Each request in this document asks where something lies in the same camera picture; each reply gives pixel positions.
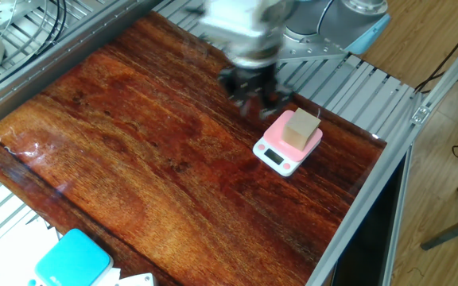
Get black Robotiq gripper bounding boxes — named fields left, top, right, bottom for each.
left=219, top=65, right=293, bottom=119

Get plain wooden cube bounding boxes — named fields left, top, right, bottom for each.
left=281, top=107, right=322, bottom=153

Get pink white kitchen scale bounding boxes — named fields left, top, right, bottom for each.
left=252, top=110, right=324, bottom=177

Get blue white kitchen scale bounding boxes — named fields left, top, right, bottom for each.
left=28, top=228, right=115, bottom=286

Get silver wrist coupling flange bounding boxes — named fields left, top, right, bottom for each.
left=228, top=43, right=281, bottom=71

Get black side panel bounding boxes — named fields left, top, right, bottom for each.
left=332, top=149, right=407, bottom=286

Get dark wooden chair legs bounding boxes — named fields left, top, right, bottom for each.
left=419, top=170, right=458, bottom=251

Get white paper sheets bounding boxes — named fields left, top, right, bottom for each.
left=0, top=216, right=61, bottom=286

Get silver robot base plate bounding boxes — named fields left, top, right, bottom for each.
left=276, top=35, right=361, bottom=63

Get white printed wrist mount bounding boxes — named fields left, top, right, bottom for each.
left=196, top=0, right=281, bottom=51

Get aluminium table edge rail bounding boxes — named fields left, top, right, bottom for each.
left=306, top=93, right=427, bottom=286

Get thin black hanging cable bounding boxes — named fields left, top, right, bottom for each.
left=413, top=14, right=458, bottom=95

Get aluminium extrusion post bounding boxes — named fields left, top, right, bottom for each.
left=410, top=23, right=458, bottom=127

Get black cable bundle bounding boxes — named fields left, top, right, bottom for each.
left=21, top=0, right=68, bottom=59

